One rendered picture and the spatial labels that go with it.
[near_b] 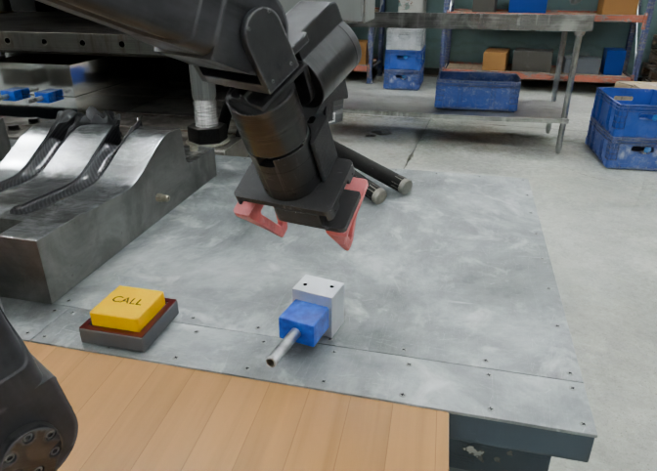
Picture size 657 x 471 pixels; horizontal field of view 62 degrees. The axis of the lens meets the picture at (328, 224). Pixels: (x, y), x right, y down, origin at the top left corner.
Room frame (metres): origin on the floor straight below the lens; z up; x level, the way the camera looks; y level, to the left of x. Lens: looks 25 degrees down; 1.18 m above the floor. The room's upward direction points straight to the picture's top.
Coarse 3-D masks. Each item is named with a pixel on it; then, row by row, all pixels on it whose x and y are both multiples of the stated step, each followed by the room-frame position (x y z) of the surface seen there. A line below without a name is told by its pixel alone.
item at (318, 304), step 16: (304, 288) 0.53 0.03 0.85; (320, 288) 0.53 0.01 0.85; (336, 288) 0.53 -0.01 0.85; (304, 304) 0.52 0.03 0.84; (320, 304) 0.52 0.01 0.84; (336, 304) 0.52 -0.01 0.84; (288, 320) 0.49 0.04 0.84; (304, 320) 0.49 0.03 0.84; (320, 320) 0.49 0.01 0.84; (336, 320) 0.52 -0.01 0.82; (288, 336) 0.47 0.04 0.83; (304, 336) 0.48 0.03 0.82; (320, 336) 0.49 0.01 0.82; (272, 352) 0.44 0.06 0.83
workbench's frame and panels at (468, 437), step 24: (456, 432) 0.40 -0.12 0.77; (480, 432) 0.39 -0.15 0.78; (504, 432) 0.39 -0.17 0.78; (528, 432) 0.38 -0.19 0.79; (552, 432) 0.38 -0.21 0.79; (456, 456) 0.44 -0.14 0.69; (480, 456) 0.44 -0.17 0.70; (504, 456) 0.43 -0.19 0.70; (528, 456) 0.43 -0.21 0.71; (576, 456) 0.37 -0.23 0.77
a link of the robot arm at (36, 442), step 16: (16, 432) 0.24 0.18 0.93; (32, 432) 0.24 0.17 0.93; (48, 432) 0.25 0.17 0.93; (0, 448) 0.23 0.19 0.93; (16, 448) 0.23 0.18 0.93; (32, 448) 0.24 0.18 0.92; (48, 448) 0.24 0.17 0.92; (0, 464) 0.23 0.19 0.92; (16, 464) 0.23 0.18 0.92; (32, 464) 0.24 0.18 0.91; (48, 464) 0.24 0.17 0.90
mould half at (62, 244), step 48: (96, 144) 0.88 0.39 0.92; (144, 144) 0.87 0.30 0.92; (48, 192) 0.75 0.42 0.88; (96, 192) 0.76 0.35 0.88; (144, 192) 0.81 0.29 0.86; (192, 192) 0.96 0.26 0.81; (0, 240) 0.59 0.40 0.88; (48, 240) 0.60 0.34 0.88; (96, 240) 0.68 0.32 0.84; (0, 288) 0.60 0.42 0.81; (48, 288) 0.58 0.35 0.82
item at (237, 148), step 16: (176, 96) 1.94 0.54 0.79; (224, 96) 1.94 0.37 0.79; (128, 112) 1.70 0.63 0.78; (144, 112) 1.69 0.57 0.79; (160, 112) 1.69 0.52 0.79; (176, 112) 1.69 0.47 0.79; (192, 112) 1.69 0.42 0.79; (16, 128) 1.48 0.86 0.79; (128, 128) 1.50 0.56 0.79; (240, 144) 1.38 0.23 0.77
